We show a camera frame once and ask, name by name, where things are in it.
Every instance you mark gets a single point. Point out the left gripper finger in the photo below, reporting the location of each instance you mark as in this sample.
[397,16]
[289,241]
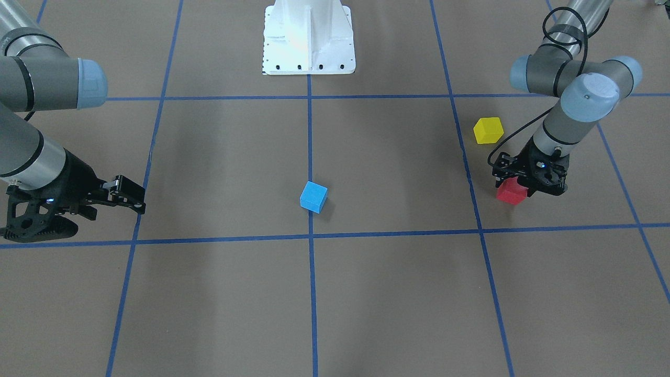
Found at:
[507,167]
[532,185]

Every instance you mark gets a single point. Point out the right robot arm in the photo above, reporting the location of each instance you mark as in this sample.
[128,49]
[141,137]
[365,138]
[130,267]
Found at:
[38,75]

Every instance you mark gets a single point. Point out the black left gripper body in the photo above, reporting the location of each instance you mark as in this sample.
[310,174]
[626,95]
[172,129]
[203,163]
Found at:
[506,167]

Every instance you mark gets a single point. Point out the blue block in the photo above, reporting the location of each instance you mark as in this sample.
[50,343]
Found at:
[313,197]

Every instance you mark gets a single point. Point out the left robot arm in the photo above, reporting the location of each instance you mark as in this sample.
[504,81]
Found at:
[379,133]

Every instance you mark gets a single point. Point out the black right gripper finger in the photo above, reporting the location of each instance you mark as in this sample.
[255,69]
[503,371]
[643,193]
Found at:
[123,192]
[85,211]

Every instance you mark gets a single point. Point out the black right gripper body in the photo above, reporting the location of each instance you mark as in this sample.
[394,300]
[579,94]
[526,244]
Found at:
[77,183]

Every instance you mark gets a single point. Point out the red block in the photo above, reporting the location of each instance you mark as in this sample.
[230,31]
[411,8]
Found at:
[511,191]

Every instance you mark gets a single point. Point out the yellow block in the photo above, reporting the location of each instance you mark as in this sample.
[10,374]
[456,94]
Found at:
[488,130]

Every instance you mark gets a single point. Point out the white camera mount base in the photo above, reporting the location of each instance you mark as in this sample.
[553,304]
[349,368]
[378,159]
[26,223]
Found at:
[308,38]

